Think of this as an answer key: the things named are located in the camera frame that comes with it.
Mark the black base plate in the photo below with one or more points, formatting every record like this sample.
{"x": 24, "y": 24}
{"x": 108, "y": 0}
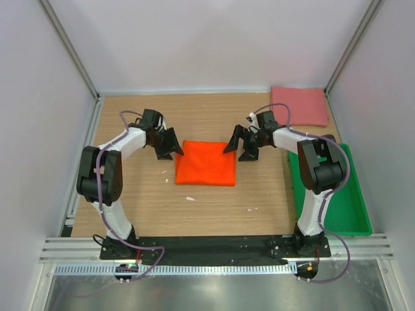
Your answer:
{"x": 265, "y": 250}

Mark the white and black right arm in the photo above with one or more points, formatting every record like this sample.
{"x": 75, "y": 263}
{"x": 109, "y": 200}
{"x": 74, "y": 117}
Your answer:
{"x": 324, "y": 169}

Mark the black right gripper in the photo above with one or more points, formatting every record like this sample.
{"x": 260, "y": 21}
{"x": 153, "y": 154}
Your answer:
{"x": 239, "y": 132}

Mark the green plastic tray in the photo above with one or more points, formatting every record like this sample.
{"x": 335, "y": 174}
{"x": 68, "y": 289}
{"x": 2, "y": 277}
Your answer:
{"x": 346, "y": 213}

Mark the orange t shirt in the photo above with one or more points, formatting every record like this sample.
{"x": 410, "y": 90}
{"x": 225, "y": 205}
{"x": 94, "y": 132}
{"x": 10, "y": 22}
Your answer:
{"x": 205, "y": 163}

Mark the white slotted cable duct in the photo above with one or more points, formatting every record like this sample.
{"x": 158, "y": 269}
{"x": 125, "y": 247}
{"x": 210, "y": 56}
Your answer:
{"x": 129, "y": 269}

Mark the right aluminium corner post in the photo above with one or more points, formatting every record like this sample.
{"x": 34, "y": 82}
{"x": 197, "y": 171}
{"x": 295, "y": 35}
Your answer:
{"x": 358, "y": 34}

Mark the folded pink t shirt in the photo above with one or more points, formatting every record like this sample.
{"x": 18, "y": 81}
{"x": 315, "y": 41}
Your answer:
{"x": 307, "y": 106}

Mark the aluminium corner post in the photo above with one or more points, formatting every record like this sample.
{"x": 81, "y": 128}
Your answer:
{"x": 59, "y": 29}
{"x": 358, "y": 34}

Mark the aluminium front frame rail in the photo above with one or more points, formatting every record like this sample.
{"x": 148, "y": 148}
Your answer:
{"x": 88, "y": 250}

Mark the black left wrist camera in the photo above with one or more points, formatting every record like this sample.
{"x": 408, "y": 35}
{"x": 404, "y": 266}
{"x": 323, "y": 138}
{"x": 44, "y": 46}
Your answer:
{"x": 151, "y": 119}

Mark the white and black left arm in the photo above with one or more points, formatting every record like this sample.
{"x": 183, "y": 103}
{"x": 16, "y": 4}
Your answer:
{"x": 100, "y": 173}

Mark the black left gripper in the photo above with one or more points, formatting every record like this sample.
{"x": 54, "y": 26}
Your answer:
{"x": 172, "y": 140}

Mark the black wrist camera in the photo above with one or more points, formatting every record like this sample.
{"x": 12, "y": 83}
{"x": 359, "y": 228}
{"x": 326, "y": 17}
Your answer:
{"x": 151, "y": 119}
{"x": 266, "y": 121}

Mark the left aluminium corner post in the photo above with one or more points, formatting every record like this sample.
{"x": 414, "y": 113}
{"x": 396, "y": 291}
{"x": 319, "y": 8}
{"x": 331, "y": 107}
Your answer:
{"x": 59, "y": 29}

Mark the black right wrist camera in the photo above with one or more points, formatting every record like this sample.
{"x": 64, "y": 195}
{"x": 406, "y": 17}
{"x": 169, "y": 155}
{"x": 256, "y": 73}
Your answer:
{"x": 266, "y": 121}

